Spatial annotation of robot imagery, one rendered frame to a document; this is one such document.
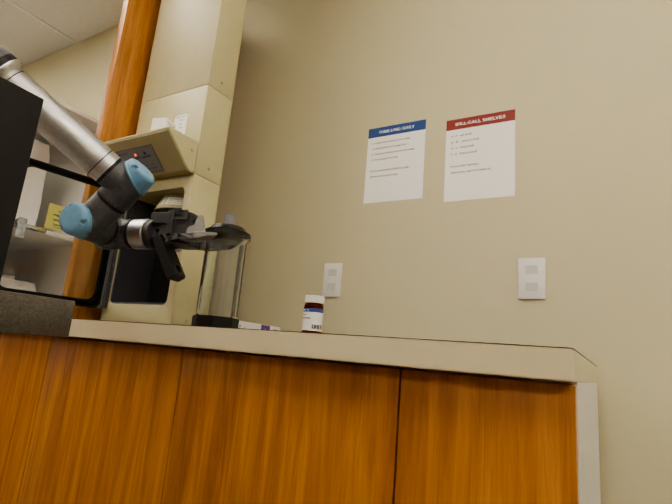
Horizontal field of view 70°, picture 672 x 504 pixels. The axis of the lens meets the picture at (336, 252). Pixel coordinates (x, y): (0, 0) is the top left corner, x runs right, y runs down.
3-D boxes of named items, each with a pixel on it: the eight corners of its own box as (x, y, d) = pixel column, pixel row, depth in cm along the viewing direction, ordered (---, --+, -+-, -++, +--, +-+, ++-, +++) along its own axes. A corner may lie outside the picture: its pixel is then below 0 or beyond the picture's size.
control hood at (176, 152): (125, 184, 161) (130, 156, 163) (194, 173, 144) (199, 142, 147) (93, 171, 151) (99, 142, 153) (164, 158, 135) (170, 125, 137)
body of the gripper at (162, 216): (190, 209, 112) (145, 209, 115) (184, 245, 110) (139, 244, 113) (206, 218, 119) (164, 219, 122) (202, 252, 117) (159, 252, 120)
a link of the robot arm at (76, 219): (84, 182, 106) (118, 197, 116) (49, 217, 106) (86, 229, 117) (101, 206, 103) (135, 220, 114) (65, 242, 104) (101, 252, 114)
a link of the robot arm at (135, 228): (123, 245, 114) (145, 253, 122) (140, 245, 113) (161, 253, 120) (129, 215, 116) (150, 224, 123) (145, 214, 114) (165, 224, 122)
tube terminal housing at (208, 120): (162, 332, 171) (194, 134, 188) (230, 337, 155) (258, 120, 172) (98, 325, 151) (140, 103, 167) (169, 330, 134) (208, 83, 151)
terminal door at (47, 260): (99, 308, 149) (122, 187, 158) (-17, 293, 127) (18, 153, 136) (98, 308, 150) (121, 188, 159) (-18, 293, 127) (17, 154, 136)
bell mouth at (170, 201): (183, 225, 170) (185, 210, 171) (220, 221, 161) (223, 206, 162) (141, 210, 155) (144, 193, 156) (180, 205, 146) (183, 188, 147)
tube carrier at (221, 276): (247, 328, 111) (258, 239, 115) (225, 324, 101) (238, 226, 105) (205, 325, 114) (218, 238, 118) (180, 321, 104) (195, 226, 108)
